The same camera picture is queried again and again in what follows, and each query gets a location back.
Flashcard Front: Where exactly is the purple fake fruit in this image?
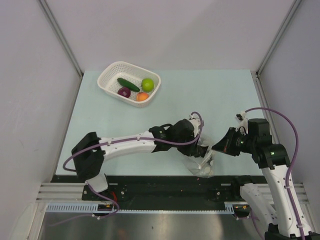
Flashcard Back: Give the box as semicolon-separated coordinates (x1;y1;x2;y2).
117;87;131;98

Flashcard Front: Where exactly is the right aluminium frame post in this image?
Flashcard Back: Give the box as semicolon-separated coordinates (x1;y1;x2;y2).
256;0;305;75

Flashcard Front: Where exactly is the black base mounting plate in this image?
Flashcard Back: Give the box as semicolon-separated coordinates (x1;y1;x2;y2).
51;174;262;211

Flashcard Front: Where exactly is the red orange fake fruit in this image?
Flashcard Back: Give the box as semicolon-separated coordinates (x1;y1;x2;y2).
136;92;149;102

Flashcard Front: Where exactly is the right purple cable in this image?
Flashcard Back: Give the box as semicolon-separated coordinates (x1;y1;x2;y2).
243;107;308;240

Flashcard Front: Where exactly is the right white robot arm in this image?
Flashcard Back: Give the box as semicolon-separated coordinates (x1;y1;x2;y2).
212;127;320;240

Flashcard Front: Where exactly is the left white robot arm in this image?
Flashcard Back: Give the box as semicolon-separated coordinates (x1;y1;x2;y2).
71;118;213;200

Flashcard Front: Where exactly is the white perforated plastic basket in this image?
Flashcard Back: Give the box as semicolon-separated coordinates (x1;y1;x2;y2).
97;61;162;108

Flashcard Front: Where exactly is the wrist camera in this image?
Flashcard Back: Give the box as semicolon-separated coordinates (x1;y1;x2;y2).
170;111;204;146
236;111;273;144

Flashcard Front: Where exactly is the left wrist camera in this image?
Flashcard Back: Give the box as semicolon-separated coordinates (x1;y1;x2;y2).
170;111;204;146

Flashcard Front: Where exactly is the green fake fruit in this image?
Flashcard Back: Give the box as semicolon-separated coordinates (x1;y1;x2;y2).
141;78;155;93

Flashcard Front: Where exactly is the aluminium rail bottom left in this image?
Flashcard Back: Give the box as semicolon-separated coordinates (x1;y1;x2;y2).
36;181;88;202

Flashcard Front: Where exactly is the white slotted cable duct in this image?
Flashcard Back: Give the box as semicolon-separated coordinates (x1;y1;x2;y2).
45;203;235;215

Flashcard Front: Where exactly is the dark green fake cucumber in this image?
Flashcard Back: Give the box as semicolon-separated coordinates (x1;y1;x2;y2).
117;77;140;93

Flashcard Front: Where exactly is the aluminium frame post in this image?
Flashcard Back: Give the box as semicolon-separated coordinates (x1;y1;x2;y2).
256;0;305;75
37;0;84;77

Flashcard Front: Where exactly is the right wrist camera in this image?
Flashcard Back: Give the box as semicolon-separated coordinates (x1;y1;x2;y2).
236;111;273;144

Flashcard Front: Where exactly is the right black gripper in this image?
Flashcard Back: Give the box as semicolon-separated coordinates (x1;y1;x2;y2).
212;126;256;156

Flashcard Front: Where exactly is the left aluminium frame post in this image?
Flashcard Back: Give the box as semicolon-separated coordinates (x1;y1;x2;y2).
37;0;84;77

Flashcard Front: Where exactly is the polka dot zip bag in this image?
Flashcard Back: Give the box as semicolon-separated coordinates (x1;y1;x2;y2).
182;134;216;178

